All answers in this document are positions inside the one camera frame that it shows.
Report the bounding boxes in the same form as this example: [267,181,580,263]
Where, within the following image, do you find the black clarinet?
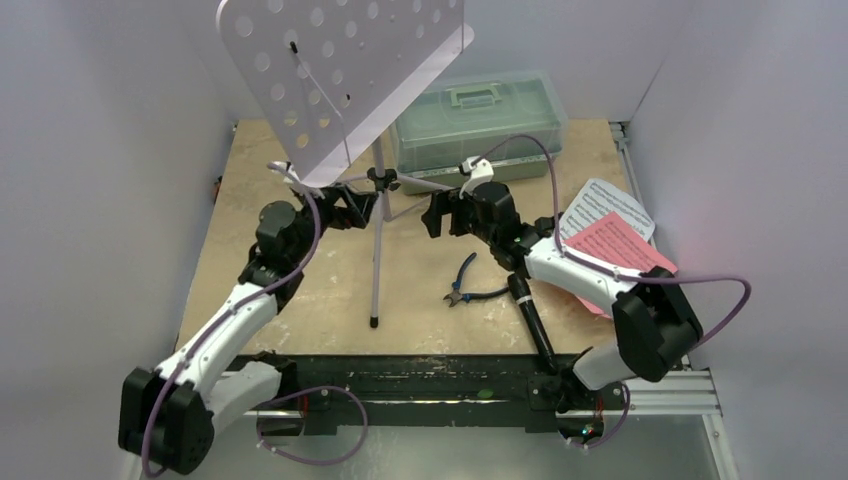
[507,274,559,375]

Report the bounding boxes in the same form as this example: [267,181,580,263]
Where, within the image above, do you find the white perforated music stand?
[215,0,476,331]

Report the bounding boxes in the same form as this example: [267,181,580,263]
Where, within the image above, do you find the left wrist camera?
[266,161,309,193]

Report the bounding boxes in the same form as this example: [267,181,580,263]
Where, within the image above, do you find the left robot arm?
[117,184,378,475]

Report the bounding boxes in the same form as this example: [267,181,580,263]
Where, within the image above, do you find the white sheet music page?
[560,178,656,241]

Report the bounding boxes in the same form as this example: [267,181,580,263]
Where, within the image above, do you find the blue handled pliers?
[443,252,510,309]

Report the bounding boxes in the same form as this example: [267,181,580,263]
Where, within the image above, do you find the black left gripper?
[289,182,376,265]

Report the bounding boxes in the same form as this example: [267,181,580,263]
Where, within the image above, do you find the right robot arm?
[421,182,703,407]

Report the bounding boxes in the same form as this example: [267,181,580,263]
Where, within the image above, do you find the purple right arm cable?
[473,134,753,452]

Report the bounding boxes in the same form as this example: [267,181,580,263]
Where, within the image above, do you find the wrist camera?
[266,161,309,193]
[459,156,494,198]

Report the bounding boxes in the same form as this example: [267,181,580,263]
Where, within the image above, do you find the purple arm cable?
[140,163,370,478]
[473,134,753,452]

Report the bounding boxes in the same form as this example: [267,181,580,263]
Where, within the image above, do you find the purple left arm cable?
[140,163,370,478]

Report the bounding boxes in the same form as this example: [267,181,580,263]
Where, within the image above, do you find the clear green storage box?
[390,71,568,187]

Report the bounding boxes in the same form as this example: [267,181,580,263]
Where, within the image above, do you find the pink sheet music page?
[563,211,680,318]

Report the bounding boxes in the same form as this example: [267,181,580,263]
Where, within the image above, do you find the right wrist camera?
[459,156,494,198]

